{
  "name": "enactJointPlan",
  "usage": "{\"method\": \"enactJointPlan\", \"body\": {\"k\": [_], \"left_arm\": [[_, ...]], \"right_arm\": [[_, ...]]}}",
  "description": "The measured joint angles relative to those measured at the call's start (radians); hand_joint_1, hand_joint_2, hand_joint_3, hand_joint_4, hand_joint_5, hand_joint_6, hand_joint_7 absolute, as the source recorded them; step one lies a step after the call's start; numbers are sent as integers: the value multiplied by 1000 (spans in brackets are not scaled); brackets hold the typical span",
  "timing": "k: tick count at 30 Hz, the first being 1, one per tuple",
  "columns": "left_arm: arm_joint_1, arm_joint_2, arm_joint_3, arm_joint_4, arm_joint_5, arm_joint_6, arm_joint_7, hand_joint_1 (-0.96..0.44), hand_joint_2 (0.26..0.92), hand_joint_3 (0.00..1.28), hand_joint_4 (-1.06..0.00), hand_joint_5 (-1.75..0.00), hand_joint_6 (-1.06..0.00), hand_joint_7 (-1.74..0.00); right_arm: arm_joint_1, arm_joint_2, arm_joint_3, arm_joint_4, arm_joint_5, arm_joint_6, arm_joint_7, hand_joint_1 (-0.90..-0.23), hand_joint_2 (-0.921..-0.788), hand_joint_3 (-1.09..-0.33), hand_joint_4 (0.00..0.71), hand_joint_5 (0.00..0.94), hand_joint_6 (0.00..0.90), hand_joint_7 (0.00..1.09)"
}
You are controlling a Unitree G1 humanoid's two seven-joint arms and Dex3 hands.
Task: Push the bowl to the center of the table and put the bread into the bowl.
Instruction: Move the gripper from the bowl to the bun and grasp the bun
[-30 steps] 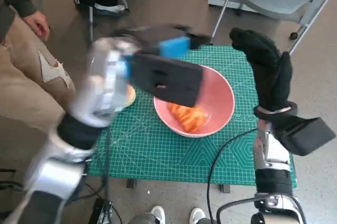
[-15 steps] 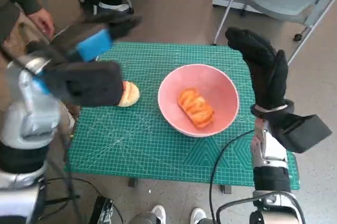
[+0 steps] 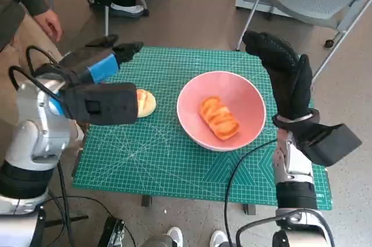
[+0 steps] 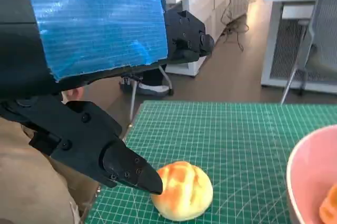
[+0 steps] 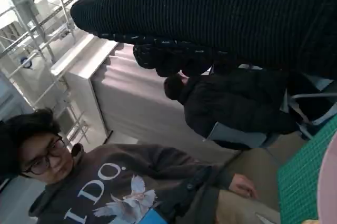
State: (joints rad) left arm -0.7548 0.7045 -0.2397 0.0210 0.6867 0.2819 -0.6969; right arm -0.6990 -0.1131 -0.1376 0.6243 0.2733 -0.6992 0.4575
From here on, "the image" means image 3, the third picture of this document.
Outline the black metal stand base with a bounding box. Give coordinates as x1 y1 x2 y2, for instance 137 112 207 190
97 215 127 247

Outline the black floor cable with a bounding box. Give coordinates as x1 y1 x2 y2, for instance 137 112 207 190
43 196 117 247

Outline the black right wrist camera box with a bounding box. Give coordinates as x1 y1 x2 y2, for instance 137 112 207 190
296 123 363 167

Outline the pink bowl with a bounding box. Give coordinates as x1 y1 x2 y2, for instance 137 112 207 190
176 71 267 151

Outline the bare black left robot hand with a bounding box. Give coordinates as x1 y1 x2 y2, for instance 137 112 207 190
59 34 145 84

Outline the green cutting mat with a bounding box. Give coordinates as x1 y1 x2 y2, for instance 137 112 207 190
71 45 334 210

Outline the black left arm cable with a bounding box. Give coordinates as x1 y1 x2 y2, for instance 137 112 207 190
8 45 77 247

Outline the white shoe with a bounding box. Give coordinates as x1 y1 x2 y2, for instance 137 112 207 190
166 226 184 247
209 229 228 247

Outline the grey chair with metal legs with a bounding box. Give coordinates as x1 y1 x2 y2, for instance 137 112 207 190
46 0 151 38

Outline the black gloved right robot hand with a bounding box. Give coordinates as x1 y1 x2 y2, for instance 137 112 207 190
242 30 314 120

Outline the rectangular striped toy bread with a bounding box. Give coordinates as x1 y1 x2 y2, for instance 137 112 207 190
198 95 241 142

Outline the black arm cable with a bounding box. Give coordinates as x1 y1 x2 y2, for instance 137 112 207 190
224 139 278 247
8 45 77 247
235 214 326 247

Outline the round toy bread bun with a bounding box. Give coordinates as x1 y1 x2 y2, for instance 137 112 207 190
135 89 157 119

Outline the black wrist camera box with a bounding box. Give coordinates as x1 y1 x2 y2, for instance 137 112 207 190
296 123 363 167
59 82 139 126

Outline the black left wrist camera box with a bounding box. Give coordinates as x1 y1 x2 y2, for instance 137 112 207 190
59 82 139 126

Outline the black stand leg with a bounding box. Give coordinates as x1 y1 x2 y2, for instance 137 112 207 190
43 214 90 227

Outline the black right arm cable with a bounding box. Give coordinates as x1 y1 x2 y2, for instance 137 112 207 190
224 139 278 247
235 214 326 247

